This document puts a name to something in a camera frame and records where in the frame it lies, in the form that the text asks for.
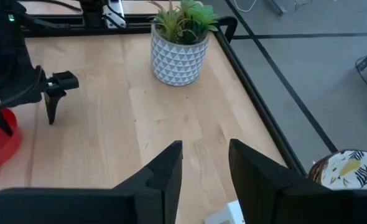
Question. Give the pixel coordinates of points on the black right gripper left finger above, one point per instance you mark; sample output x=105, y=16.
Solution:
x=93, y=205

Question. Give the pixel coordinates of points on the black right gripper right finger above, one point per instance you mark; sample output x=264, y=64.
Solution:
x=280, y=193

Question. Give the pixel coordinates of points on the grey metal base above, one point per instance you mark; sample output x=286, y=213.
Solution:
x=275, y=6

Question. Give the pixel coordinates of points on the white perforated metal shelf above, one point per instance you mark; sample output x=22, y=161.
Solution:
x=227, y=214

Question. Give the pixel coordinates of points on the red mini bowl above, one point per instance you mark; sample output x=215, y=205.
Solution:
x=0, y=152

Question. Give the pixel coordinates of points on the leaf patterned mini bowl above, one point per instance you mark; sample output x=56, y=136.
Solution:
x=348, y=171

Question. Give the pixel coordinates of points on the black metal table frame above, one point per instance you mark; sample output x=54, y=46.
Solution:
x=258, y=96

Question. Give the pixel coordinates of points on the potted succulent plant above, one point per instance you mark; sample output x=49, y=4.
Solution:
x=177, y=62

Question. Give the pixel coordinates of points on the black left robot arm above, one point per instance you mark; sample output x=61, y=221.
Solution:
x=91, y=14

